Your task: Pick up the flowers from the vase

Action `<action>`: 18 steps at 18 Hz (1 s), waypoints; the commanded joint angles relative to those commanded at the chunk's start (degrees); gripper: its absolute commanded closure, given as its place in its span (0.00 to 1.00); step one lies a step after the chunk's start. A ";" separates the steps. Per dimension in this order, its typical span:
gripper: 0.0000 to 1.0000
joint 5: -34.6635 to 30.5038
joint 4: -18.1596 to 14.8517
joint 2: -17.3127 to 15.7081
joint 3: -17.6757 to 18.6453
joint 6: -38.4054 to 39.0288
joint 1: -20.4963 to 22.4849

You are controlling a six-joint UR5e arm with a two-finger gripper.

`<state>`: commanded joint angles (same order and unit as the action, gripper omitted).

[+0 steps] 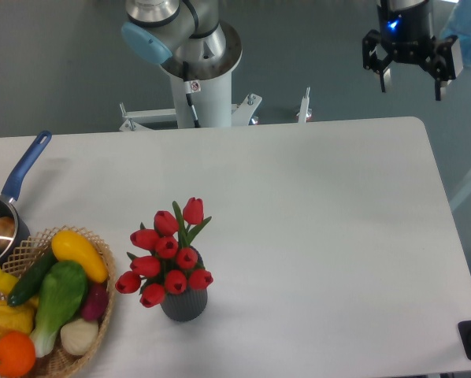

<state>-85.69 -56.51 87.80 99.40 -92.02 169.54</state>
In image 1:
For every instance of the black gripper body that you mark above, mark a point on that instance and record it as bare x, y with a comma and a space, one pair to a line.
406, 33

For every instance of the orange fruit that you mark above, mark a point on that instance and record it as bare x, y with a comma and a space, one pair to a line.
17, 355

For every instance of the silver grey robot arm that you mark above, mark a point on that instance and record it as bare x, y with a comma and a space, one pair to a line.
190, 41

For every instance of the white garlic bulb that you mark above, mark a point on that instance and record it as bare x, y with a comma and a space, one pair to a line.
78, 336

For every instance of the dark green cucumber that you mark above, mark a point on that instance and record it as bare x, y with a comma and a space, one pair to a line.
30, 282

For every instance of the blue handled saucepan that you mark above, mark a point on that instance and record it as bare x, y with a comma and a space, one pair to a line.
11, 191

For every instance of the purple red onion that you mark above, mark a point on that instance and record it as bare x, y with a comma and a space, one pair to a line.
96, 303

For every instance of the dark grey ribbed vase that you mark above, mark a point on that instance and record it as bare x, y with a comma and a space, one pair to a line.
182, 303

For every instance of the green bok choy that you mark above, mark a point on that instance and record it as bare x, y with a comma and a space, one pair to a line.
60, 296

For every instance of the yellow bell pepper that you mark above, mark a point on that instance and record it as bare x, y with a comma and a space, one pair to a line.
16, 319

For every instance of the red tulip bouquet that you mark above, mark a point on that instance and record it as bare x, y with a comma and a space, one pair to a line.
172, 266

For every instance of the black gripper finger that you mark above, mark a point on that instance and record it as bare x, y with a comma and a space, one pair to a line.
371, 61
445, 63

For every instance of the woven wicker basket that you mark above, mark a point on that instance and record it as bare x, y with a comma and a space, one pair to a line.
60, 363

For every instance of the yellow banana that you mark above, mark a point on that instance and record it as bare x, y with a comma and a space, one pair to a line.
7, 283

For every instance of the yellow squash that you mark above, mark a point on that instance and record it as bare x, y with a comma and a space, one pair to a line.
68, 245

